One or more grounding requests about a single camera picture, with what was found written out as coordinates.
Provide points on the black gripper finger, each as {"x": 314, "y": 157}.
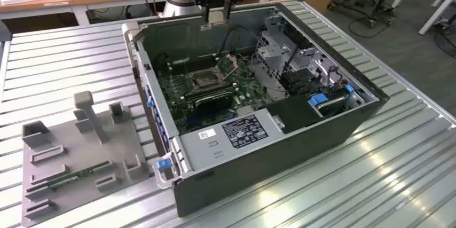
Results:
{"x": 206, "y": 15}
{"x": 228, "y": 11}

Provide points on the silver CPU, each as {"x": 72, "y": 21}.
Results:
{"x": 217, "y": 18}

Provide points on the metal locking lever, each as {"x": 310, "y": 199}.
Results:
{"x": 185, "y": 67}

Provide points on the silver drive cage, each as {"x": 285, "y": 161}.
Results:
{"x": 270, "y": 51}

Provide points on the green motherboard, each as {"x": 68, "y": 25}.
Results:
{"x": 249, "y": 89}

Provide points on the black graphics card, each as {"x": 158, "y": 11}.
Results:
{"x": 213, "y": 105}

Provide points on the hard disk in blue carrier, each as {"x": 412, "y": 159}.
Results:
{"x": 316, "y": 101}

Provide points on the black wheeled stand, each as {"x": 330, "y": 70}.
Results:
{"x": 382, "y": 13}

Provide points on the silver power supply unit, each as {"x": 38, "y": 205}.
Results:
{"x": 206, "y": 153}

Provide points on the blue case latch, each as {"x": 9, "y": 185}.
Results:
{"x": 162, "y": 165}

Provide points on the black PC case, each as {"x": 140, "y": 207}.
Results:
{"x": 266, "y": 180}

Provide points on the grey parts rack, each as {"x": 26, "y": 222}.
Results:
{"x": 81, "y": 158}

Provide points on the green RAM stick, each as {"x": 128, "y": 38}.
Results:
{"x": 66, "y": 178}

